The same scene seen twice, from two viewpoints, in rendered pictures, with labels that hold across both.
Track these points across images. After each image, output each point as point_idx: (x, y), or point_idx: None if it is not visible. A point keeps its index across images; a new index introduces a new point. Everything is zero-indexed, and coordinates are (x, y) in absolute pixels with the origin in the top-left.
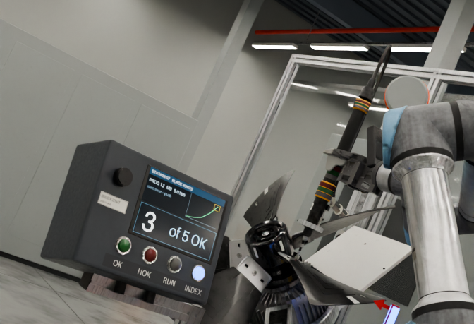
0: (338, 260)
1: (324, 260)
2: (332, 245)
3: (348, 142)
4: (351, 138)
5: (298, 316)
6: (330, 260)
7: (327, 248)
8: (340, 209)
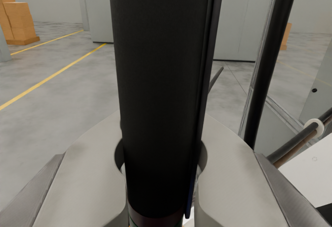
0: (329, 192)
1: (305, 181)
2: (322, 148)
3: (137, 89)
4: (147, 42)
5: None
6: (314, 185)
7: (313, 152)
8: (317, 129)
